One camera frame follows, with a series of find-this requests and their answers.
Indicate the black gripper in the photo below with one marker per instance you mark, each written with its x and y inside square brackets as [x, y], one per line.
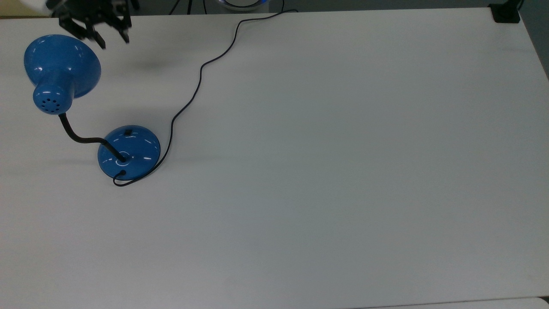
[92, 8]

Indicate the blue gooseneck desk lamp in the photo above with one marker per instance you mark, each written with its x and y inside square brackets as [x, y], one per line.
[62, 68]

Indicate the black table clamp block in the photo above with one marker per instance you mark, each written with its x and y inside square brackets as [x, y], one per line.
[505, 13]

